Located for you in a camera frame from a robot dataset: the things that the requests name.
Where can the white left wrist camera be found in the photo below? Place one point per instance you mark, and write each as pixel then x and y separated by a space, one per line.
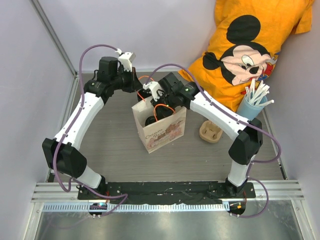
pixel 126 59

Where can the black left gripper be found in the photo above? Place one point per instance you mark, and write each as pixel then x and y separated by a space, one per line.
pixel 135 84

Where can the printed paper takeout bag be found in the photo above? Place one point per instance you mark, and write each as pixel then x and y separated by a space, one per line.
pixel 162 132

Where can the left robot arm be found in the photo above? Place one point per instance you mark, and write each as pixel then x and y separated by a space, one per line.
pixel 62 153

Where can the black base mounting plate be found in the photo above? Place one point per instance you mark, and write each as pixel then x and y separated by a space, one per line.
pixel 176 192

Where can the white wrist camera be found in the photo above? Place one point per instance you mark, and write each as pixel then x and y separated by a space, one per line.
pixel 155 89
pixel 126 59

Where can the aluminium corner frame post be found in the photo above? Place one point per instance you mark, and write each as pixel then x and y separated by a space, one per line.
pixel 53 35

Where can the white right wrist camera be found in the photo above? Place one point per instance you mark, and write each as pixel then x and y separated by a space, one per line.
pixel 155 89

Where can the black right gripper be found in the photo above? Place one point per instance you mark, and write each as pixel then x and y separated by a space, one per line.
pixel 161 114

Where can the white slotted cable duct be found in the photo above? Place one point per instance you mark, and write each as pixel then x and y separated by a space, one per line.
pixel 134 208

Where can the orange Mickey Mouse pillow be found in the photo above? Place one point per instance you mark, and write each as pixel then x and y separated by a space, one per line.
pixel 246 45

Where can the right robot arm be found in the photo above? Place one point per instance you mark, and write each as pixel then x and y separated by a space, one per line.
pixel 244 133

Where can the white wrapped straws bundle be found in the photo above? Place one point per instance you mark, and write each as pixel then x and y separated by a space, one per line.
pixel 254 95

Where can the blue straw holder cup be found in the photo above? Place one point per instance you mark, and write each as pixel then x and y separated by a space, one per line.
pixel 248 110

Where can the black coffee cup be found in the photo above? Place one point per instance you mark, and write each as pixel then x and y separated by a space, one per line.
pixel 142 95

